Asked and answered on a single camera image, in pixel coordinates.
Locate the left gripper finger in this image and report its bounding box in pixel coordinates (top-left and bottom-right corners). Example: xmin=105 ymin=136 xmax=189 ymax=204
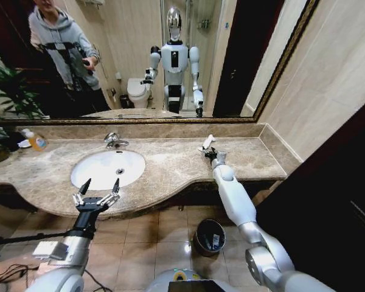
xmin=100 ymin=178 xmax=122 ymax=208
xmin=72 ymin=178 xmax=92 ymax=206

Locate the white oval sink basin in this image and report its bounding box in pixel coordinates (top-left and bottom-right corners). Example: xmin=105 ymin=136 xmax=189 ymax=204
xmin=70 ymin=150 xmax=147 ymax=192

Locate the round dark trash bin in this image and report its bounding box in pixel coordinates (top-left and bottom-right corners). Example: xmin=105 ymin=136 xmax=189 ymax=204
xmin=193 ymin=218 xmax=227 ymax=257

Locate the white blue wrapper trash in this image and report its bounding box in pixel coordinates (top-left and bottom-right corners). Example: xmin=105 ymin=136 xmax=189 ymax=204
xmin=211 ymin=232 xmax=223 ymax=251

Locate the chrome faucet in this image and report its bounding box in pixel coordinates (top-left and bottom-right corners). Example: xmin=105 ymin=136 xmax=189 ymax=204
xmin=103 ymin=132 xmax=130 ymax=150

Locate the orange liquid soap bottle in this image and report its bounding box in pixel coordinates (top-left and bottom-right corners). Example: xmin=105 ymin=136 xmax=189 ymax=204
xmin=20 ymin=128 xmax=48 ymax=152

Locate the white toilet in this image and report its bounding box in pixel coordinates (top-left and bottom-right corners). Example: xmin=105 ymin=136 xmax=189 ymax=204
xmin=127 ymin=77 xmax=153 ymax=110

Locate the white robot front shell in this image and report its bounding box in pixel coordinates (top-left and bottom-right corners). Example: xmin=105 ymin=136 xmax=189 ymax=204
xmin=144 ymin=267 xmax=229 ymax=292

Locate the green potted plant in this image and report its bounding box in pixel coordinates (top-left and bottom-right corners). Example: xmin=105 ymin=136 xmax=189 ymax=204
xmin=0 ymin=63 xmax=47 ymax=162

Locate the dark wooden door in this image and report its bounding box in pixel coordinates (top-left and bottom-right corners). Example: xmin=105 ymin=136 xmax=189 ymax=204
xmin=255 ymin=92 xmax=365 ymax=292

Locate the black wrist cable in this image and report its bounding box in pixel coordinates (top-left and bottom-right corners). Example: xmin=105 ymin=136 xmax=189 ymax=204
xmin=0 ymin=231 xmax=77 ymax=249

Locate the black floor cable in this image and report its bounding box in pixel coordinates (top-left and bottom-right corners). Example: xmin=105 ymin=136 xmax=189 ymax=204
xmin=0 ymin=263 xmax=41 ymax=287

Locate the gold framed wall mirror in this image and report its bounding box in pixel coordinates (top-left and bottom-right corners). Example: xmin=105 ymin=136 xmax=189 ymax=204
xmin=0 ymin=0 xmax=321 ymax=125

